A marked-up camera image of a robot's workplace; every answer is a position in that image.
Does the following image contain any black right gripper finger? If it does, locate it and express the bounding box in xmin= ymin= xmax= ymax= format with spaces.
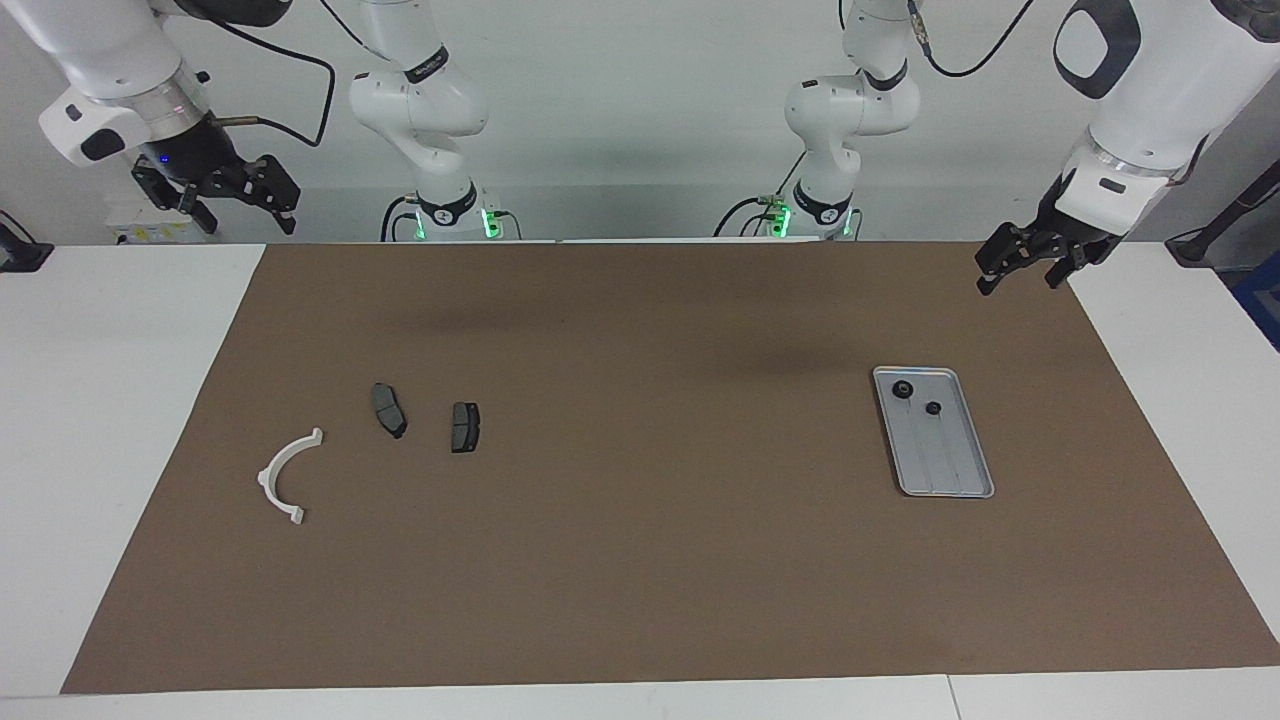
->
xmin=238 ymin=153 xmax=302 ymax=237
xmin=132 ymin=162 xmax=219 ymax=236

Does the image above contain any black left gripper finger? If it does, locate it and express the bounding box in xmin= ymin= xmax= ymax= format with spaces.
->
xmin=975 ymin=222 xmax=1046 ymax=297
xmin=1044 ymin=245 xmax=1091 ymax=291

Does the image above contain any silver metal tray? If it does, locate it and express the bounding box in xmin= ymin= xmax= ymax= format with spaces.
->
xmin=872 ymin=365 xmax=996 ymax=499

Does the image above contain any blue box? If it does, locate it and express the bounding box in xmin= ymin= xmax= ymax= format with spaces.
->
xmin=1232 ymin=250 xmax=1280 ymax=353

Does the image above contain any curved grey brake pad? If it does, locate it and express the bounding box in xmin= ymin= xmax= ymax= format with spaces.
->
xmin=372 ymin=382 xmax=409 ymax=440

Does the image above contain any brown table mat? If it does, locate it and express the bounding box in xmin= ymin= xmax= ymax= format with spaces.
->
xmin=60 ymin=240 xmax=1280 ymax=694

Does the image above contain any white wall box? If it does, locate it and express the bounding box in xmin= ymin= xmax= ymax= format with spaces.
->
xmin=108 ymin=205 xmax=203 ymax=245

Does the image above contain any black clamp mount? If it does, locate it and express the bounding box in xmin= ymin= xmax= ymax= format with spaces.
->
xmin=0 ymin=210 xmax=53 ymax=273

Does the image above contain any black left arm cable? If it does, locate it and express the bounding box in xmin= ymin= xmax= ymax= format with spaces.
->
xmin=905 ymin=0 xmax=1037 ymax=79

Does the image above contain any thin black base cable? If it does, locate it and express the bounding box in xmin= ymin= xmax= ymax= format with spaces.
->
xmin=772 ymin=150 xmax=811 ymax=201

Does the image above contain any white semicircular bracket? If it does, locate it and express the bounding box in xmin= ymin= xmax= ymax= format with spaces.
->
xmin=257 ymin=428 xmax=326 ymax=527

